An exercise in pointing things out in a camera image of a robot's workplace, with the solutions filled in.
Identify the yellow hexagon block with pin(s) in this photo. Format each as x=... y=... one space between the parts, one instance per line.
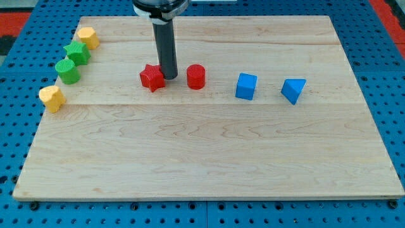
x=88 y=35

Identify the light wooden board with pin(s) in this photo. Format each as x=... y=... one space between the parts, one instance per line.
x=115 y=140

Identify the yellow heart block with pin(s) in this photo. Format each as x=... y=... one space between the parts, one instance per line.
x=52 y=98

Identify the blue triangular prism block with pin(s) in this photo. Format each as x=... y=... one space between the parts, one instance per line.
x=292 y=89

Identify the green cylinder block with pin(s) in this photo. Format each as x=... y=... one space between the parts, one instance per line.
x=67 y=71

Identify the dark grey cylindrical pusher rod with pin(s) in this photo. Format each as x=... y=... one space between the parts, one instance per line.
x=165 y=45

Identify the red cylinder block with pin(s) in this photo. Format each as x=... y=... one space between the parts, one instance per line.
x=196 y=76

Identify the blue cube block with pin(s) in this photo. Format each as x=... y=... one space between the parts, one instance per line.
x=246 y=86

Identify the green star block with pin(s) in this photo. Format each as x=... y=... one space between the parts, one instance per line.
x=78 y=52

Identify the red star block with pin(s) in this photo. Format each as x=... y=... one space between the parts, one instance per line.
x=152 y=77

